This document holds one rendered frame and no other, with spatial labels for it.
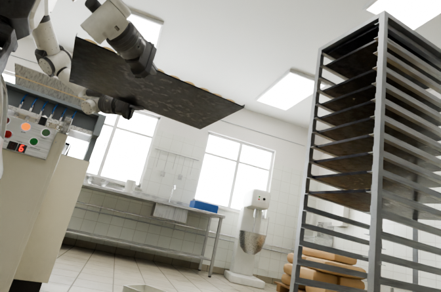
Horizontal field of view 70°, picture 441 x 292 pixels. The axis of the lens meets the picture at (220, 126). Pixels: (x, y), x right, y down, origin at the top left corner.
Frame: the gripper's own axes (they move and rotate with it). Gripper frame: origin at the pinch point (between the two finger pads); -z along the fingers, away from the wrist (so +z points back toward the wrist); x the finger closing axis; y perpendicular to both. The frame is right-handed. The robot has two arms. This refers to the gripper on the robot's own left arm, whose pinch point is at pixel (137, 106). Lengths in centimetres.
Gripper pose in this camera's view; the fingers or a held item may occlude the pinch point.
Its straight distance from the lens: 144.9
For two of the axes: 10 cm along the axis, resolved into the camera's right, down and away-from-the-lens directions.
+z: -9.3, -0.8, 3.5
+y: 2.9, 3.7, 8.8
